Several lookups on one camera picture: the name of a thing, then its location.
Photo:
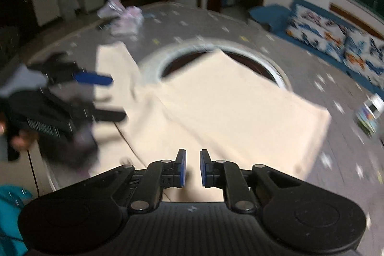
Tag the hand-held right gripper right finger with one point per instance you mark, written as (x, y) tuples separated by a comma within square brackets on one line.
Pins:
[(205, 168)]

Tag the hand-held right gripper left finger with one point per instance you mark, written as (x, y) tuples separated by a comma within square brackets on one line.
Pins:
[(181, 168)]

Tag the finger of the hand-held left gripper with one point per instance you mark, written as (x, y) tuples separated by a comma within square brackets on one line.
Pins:
[(109, 116), (93, 78)]

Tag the beige pants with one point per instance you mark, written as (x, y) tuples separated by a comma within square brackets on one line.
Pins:
[(216, 112)]

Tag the pile of pink white clothes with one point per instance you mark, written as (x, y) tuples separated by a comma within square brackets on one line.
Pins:
[(123, 19)]

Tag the person's left hand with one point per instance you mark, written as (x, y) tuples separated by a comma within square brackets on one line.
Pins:
[(21, 142)]

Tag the teal cloth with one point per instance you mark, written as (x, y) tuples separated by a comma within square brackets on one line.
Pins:
[(11, 214)]

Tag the grey patterned table cover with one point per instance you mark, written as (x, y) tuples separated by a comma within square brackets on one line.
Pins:
[(192, 22)]

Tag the small colourful box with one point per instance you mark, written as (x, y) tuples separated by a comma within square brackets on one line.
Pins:
[(370, 118)]

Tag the blue sofa with printed cushions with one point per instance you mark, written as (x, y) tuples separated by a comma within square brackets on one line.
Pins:
[(327, 34)]

